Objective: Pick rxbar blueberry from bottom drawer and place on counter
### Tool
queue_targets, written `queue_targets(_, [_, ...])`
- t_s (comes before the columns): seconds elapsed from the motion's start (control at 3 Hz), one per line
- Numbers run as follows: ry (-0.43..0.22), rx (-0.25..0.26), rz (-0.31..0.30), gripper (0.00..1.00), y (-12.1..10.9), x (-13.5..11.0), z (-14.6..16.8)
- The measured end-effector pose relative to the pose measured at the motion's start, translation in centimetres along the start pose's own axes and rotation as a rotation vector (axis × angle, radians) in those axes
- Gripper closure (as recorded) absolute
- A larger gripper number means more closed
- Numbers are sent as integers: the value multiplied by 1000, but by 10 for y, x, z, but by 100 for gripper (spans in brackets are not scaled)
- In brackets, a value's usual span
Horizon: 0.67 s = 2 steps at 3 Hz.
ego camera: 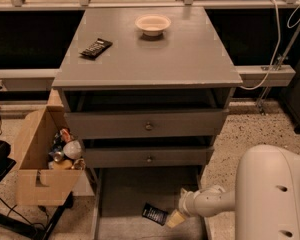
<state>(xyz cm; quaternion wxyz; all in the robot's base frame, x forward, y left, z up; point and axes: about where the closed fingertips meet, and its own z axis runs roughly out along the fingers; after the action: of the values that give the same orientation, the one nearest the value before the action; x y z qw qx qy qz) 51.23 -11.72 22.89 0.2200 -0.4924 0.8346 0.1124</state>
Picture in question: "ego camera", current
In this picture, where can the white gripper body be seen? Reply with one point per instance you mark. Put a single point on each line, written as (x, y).
(186, 203)

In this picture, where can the dark blue rxbar wrapper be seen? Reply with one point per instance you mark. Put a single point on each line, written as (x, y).
(154, 214)

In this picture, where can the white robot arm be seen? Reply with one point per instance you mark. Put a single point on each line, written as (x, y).
(266, 198)

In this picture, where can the grey open bottom drawer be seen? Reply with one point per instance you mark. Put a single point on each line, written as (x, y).
(123, 193)

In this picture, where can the grey top drawer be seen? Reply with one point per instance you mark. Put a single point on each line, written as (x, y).
(137, 124)

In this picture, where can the grey middle drawer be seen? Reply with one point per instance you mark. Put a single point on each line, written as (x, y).
(147, 156)

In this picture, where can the grey wooden drawer cabinet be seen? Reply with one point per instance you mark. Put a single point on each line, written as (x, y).
(184, 68)

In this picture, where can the dark snack bar on counter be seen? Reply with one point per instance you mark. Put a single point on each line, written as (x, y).
(96, 49)

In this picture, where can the white round object in box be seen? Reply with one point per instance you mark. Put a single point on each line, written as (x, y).
(73, 150)

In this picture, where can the yellow item in box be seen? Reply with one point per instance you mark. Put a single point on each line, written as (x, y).
(62, 165)

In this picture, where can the metal can in box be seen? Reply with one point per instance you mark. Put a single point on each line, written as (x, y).
(58, 156)

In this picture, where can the red blue packet in box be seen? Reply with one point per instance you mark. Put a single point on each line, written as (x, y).
(66, 136)

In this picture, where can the cardboard box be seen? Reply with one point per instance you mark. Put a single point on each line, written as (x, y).
(36, 183)

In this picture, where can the white paper bowl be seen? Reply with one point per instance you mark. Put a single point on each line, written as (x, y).
(152, 24)

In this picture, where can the metal railing frame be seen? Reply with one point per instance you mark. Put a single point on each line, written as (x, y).
(34, 34)

